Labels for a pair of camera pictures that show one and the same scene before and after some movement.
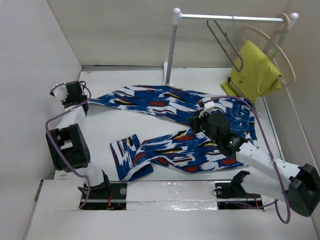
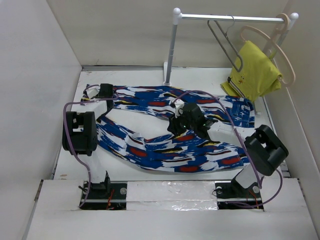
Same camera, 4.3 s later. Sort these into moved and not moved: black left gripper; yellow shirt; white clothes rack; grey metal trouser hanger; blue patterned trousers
Moved: black left gripper; blue patterned trousers
Not moved: grey metal trouser hanger; white clothes rack; yellow shirt
